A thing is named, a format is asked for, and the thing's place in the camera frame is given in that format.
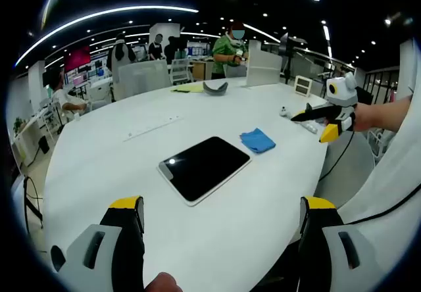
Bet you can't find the red screen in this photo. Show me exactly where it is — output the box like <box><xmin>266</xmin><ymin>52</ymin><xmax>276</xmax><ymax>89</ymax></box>
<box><xmin>64</xmin><ymin>45</ymin><xmax>91</xmax><ymax>72</ymax></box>

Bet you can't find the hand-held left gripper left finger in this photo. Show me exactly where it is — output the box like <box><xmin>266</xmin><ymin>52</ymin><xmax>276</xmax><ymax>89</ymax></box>
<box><xmin>50</xmin><ymin>195</ymin><xmax>145</xmax><ymax>292</ymax></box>

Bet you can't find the white mesh chair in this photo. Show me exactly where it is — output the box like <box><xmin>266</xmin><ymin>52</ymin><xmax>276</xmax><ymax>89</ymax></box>
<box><xmin>170</xmin><ymin>58</ymin><xmax>192</xmax><ymax>85</ymax></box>

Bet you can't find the translucent divider panel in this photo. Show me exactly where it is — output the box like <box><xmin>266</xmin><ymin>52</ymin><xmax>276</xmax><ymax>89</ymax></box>
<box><xmin>118</xmin><ymin>60</ymin><xmax>170</xmax><ymax>101</ymax></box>

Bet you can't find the person's left hand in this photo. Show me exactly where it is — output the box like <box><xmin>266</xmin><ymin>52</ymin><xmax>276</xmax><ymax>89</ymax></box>
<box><xmin>144</xmin><ymin>271</ymin><xmax>184</xmax><ymax>292</ymax></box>

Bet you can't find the black tripod stand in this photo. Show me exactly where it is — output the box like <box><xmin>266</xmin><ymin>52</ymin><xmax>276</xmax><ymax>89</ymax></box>
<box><xmin>279</xmin><ymin>32</ymin><xmax>309</xmax><ymax>84</ymax></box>

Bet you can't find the white standing board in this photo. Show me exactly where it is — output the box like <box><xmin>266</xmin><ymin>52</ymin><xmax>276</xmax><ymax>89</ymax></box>
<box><xmin>246</xmin><ymin>39</ymin><xmax>283</xmax><ymax>87</ymax></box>

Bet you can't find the yellow paper sheet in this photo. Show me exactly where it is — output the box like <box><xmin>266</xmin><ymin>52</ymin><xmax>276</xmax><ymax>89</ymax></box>
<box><xmin>170</xmin><ymin>85</ymin><xmax>205</xmax><ymax>94</ymax></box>

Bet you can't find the black box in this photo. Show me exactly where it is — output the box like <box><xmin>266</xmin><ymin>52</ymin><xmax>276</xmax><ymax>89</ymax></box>
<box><xmin>38</xmin><ymin>136</ymin><xmax>51</xmax><ymax>155</ymax></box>

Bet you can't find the small white box frame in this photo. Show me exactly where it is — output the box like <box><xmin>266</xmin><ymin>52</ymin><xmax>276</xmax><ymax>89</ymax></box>
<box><xmin>294</xmin><ymin>74</ymin><xmax>313</xmax><ymax>96</ymax></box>

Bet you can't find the person with yellow-black cap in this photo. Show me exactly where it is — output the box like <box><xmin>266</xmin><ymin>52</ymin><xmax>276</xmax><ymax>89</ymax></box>
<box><xmin>338</xmin><ymin>37</ymin><xmax>421</xmax><ymax>273</ymax></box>

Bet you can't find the person's right hand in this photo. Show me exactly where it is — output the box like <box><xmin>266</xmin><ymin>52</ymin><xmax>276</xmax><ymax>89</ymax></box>
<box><xmin>354</xmin><ymin>103</ymin><xmax>376</xmax><ymax>132</ymax></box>

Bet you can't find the blue cleaning cloth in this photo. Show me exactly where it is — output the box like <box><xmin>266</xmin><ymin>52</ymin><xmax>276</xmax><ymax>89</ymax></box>
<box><xmin>239</xmin><ymin>127</ymin><xmax>276</xmax><ymax>154</ymax></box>

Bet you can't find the grey curved headband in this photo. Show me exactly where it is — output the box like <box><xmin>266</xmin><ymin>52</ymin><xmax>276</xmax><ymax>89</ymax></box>
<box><xmin>203</xmin><ymin>81</ymin><xmax>230</xmax><ymax>97</ymax></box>

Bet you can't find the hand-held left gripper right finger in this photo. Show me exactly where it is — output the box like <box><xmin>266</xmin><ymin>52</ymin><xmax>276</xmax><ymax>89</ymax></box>
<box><xmin>297</xmin><ymin>195</ymin><xmax>379</xmax><ymax>292</ymax></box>

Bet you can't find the potted plant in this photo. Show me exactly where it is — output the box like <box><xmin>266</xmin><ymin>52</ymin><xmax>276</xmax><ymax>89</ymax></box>
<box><xmin>12</xmin><ymin>117</ymin><xmax>28</xmax><ymax>135</ymax></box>

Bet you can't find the white flat strip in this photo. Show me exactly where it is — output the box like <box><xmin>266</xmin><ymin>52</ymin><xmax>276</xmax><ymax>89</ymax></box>
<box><xmin>123</xmin><ymin>116</ymin><xmax>184</xmax><ymax>143</ymax></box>

